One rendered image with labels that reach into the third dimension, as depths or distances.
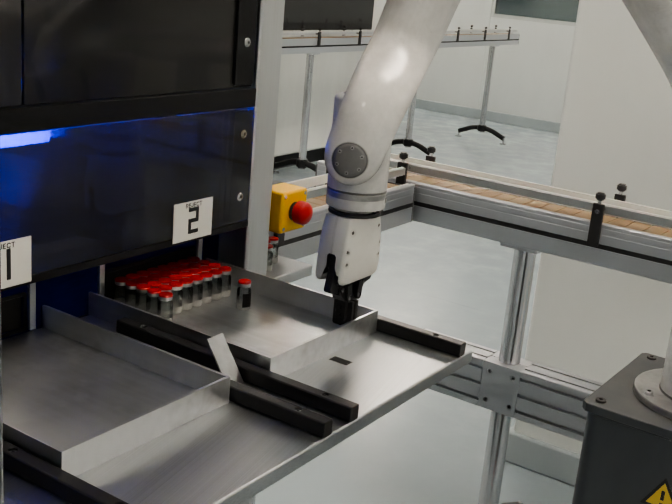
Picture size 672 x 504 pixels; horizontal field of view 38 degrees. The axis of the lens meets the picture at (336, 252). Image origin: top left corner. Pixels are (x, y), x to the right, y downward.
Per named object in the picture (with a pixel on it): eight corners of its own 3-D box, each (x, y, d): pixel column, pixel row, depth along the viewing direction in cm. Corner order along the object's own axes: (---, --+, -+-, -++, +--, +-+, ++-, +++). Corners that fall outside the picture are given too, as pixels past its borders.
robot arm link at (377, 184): (382, 198, 131) (389, 184, 140) (392, 101, 127) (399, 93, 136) (321, 191, 132) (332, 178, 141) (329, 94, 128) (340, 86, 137)
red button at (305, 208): (282, 223, 166) (284, 200, 165) (296, 219, 169) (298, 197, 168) (300, 228, 164) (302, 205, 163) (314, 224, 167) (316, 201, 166)
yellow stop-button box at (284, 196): (247, 225, 168) (249, 185, 166) (272, 219, 174) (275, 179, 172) (281, 235, 164) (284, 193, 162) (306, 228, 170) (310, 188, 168)
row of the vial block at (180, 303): (142, 319, 143) (143, 289, 142) (222, 292, 157) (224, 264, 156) (153, 323, 142) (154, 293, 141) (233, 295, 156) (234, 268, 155)
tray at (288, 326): (88, 314, 144) (88, 291, 143) (206, 277, 165) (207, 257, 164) (269, 383, 126) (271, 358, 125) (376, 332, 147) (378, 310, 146)
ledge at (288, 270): (207, 270, 174) (207, 261, 173) (252, 256, 184) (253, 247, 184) (268, 290, 167) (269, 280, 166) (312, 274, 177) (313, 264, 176)
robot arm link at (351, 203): (350, 178, 142) (348, 198, 143) (315, 186, 135) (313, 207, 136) (399, 189, 138) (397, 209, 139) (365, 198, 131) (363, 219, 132)
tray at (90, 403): (-131, 382, 116) (-133, 355, 115) (44, 327, 137) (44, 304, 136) (61, 483, 99) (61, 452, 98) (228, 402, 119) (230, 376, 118)
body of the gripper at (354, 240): (353, 192, 143) (346, 264, 146) (312, 202, 135) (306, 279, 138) (396, 202, 139) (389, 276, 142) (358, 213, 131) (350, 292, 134)
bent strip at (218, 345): (203, 381, 125) (206, 338, 123) (219, 374, 127) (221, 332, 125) (292, 415, 117) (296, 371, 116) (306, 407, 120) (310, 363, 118)
